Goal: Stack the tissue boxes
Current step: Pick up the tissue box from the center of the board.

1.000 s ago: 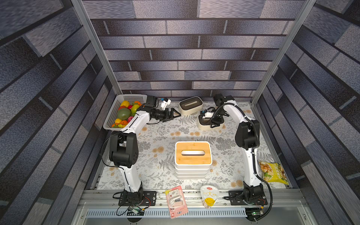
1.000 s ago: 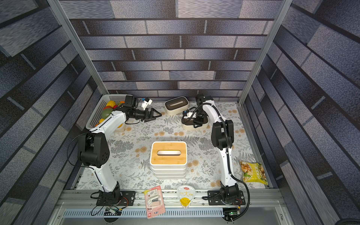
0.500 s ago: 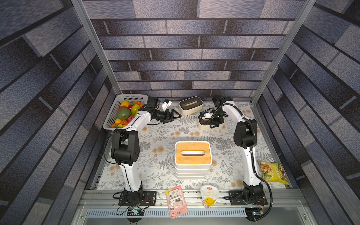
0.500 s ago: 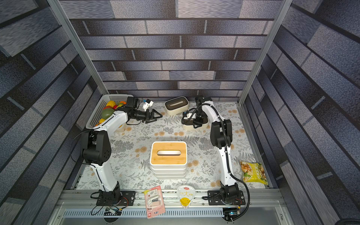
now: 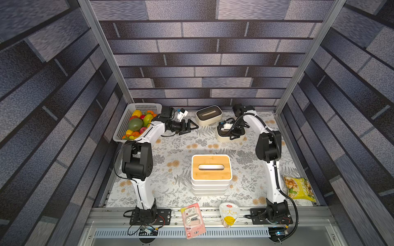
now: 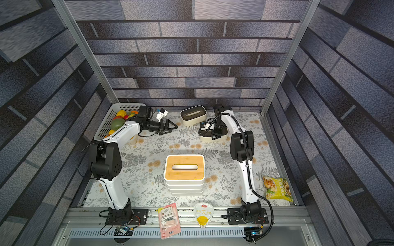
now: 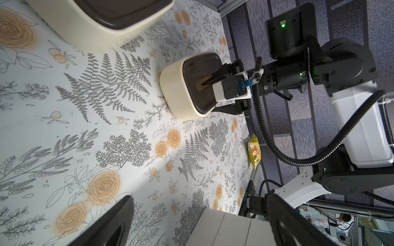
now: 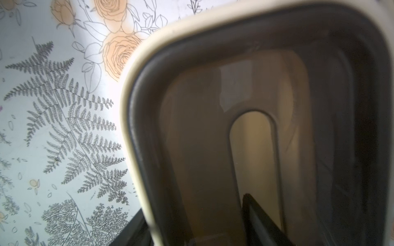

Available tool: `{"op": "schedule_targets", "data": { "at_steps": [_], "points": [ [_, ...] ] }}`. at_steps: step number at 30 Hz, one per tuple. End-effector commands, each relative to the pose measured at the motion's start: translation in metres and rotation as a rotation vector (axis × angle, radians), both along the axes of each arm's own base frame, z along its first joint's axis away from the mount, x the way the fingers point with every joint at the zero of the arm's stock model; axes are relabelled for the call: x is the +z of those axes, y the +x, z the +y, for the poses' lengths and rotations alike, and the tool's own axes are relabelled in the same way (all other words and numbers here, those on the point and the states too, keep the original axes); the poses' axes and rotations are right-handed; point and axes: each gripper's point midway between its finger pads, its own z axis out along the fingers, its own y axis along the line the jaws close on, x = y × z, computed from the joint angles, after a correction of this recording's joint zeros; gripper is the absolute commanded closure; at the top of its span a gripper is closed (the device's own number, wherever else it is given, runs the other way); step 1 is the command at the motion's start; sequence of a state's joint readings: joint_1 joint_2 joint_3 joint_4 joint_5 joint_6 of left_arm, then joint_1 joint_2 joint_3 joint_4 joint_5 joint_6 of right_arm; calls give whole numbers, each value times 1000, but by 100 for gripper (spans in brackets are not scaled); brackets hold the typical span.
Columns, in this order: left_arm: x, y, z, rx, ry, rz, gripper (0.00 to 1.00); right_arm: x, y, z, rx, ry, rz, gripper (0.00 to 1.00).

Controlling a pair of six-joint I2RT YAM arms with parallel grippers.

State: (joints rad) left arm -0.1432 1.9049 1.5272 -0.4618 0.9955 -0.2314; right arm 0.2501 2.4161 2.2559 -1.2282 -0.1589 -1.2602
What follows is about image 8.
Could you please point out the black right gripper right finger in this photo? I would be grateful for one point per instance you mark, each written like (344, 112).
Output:
(260, 228)

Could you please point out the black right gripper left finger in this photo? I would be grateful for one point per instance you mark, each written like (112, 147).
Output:
(136, 233)

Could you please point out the brown lid rounded tissue box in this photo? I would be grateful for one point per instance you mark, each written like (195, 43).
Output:
(291, 102)

